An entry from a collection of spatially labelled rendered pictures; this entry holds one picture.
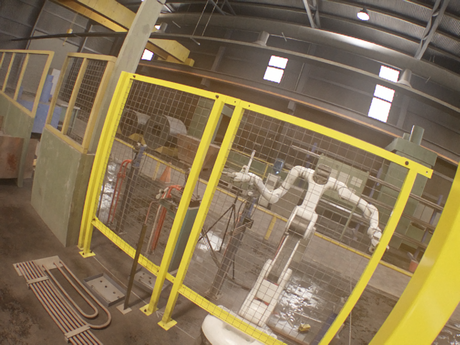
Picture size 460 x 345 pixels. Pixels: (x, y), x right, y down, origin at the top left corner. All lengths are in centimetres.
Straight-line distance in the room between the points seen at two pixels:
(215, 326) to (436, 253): 177
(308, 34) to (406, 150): 574
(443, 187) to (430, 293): 1575
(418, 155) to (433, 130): 591
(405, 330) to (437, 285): 5
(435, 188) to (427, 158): 562
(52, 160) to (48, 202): 48
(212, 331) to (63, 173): 202
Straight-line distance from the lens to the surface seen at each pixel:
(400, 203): 155
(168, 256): 201
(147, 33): 285
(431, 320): 30
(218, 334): 191
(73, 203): 271
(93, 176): 261
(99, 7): 1418
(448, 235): 27
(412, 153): 1021
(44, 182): 324
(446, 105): 501
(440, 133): 1617
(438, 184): 1589
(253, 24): 1178
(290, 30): 1110
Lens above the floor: 161
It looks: 8 degrees down
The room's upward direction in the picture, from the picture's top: 20 degrees clockwise
